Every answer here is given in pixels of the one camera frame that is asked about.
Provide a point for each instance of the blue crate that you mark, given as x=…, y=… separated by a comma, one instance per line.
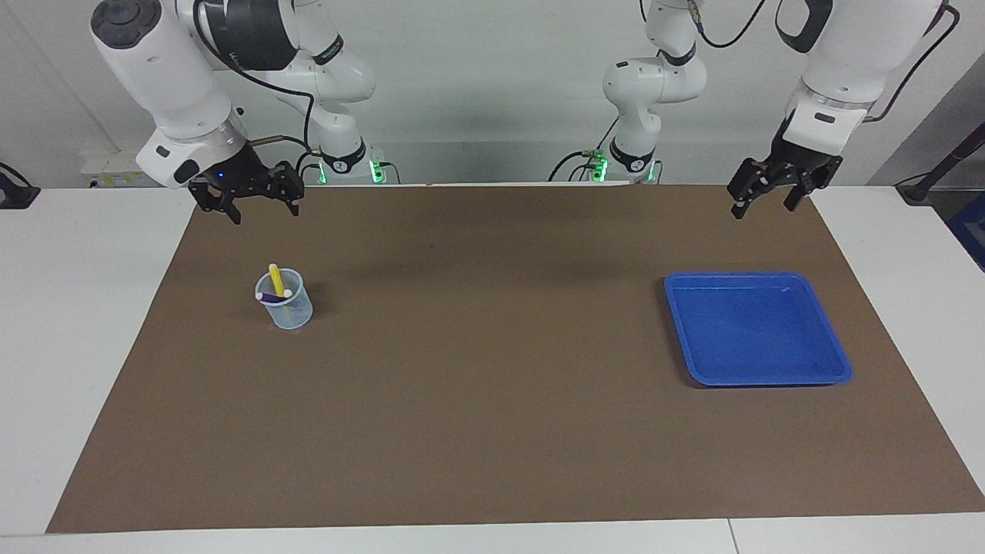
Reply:
x=971, y=231

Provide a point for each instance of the translucent plastic cup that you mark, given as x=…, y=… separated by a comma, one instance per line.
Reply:
x=292, y=314

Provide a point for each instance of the white box with yellow label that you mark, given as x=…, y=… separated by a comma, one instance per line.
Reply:
x=115, y=169

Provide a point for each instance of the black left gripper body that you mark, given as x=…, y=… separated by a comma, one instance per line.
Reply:
x=800, y=161

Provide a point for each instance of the yellow pen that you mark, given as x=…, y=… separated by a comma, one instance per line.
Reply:
x=277, y=278

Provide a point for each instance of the blue plastic tray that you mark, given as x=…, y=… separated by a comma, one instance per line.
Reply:
x=754, y=331

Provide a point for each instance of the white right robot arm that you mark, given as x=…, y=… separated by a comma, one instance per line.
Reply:
x=169, y=77

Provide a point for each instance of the brown table mat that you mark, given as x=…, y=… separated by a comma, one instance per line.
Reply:
x=492, y=385

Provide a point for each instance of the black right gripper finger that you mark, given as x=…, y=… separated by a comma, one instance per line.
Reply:
x=286, y=185
x=223, y=206

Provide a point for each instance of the purple pen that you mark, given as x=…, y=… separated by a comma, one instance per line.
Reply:
x=269, y=297

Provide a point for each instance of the black stand pole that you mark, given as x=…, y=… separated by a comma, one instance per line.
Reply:
x=943, y=165

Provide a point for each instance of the black clamp mount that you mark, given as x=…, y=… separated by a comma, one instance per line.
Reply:
x=15, y=192

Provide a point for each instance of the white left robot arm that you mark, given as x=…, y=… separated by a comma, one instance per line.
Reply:
x=854, y=61

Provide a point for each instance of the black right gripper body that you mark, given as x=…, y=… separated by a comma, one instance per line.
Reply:
x=235, y=177

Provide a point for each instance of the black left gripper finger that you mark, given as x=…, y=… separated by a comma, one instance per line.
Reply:
x=808, y=183
x=750, y=177

